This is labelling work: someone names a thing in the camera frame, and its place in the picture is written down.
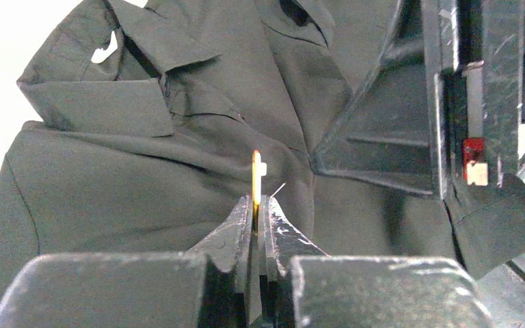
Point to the black shirt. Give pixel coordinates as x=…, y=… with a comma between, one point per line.
x=149, y=116

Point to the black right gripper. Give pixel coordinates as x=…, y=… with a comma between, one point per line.
x=444, y=104

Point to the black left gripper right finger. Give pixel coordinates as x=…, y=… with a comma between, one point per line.
x=302, y=286

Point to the round white brooch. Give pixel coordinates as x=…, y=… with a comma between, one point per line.
x=259, y=169

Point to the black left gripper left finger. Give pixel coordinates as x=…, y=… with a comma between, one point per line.
x=205, y=286

